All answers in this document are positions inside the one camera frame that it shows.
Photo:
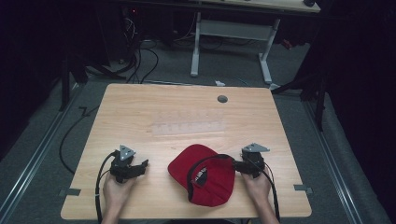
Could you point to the black metal stand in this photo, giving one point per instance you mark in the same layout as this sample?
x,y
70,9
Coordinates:
x,y
66,84
317,90

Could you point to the red baseball cap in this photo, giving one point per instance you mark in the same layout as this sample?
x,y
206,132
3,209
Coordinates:
x,y
214,183

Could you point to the metal floor rail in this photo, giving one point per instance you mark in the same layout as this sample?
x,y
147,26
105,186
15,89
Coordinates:
x,y
37,155
334,161

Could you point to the small red object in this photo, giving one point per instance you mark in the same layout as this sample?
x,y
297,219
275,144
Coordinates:
x,y
287,44

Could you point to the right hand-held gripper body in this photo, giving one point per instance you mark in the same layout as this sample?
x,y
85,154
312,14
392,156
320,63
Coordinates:
x,y
256,161

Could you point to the small dark object on desk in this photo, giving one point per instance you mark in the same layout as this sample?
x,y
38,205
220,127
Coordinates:
x,y
309,2

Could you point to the person's left hand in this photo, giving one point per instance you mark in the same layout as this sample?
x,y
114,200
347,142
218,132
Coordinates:
x,y
116,193

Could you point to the grey tape piece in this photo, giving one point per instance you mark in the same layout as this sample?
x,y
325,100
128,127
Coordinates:
x,y
71,192
303,188

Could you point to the translucent tape patch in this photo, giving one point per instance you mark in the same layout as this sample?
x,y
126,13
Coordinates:
x,y
190,127

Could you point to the person's right hand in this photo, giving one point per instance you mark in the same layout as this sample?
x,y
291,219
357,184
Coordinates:
x,y
260,188

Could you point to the white-framed desk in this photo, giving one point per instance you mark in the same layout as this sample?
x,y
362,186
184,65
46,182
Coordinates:
x,y
232,30

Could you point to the white paper scrap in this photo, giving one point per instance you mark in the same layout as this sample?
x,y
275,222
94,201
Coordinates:
x,y
219,83

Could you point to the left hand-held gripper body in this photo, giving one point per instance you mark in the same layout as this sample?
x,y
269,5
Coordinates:
x,y
122,166

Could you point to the dark computer tower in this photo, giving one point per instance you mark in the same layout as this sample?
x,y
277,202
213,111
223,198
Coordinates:
x,y
129,34

